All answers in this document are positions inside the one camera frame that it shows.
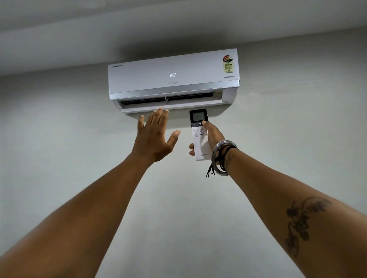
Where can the person's right hand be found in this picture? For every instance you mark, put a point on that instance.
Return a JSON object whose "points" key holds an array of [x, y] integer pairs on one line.
{"points": [[215, 137]]}

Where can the person's left hand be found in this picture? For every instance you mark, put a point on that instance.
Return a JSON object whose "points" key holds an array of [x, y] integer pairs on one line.
{"points": [[150, 140]]}

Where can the person's left middle finger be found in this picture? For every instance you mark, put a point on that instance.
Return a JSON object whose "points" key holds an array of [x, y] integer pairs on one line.
{"points": [[157, 117]]}

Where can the person's right thumb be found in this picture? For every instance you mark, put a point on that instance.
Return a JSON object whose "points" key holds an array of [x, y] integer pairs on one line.
{"points": [[209, 127]]}

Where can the person's left little finger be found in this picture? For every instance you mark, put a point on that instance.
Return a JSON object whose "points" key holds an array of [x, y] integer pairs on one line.
{"points": [[140, 123]]}

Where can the person's left thumb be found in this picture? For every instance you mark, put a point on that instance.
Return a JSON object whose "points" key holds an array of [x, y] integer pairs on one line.
{"points": [[175, 137]]}

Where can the white remote control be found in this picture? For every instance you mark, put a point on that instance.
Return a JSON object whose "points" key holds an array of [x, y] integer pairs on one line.
{"points": [[200, 150]]}

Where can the person's right forearm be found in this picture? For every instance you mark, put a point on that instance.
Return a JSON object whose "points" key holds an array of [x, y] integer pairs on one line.
{"points": [[286, 212]]}

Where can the person's left forearm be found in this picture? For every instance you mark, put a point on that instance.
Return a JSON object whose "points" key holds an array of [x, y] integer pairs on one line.
{"points": [[86, 214]]}

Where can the black thread wristband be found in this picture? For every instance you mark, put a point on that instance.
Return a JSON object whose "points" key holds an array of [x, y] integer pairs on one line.
{"points": [[220, 156]]}

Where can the white air conditioner louver flap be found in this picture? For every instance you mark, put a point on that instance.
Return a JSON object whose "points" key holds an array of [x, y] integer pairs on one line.
{"points": [[183, 100]]}

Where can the silver metal bangle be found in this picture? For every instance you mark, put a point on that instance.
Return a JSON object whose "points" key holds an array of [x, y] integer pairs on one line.
{"points": [[217, 168]]}

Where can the colourful energy rating sticker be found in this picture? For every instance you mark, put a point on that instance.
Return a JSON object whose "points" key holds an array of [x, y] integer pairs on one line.
{"points": [[228, 63]]}

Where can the white wall air conditioner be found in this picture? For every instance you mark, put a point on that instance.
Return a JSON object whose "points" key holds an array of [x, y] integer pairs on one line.
{"points": [[172, 67]]}

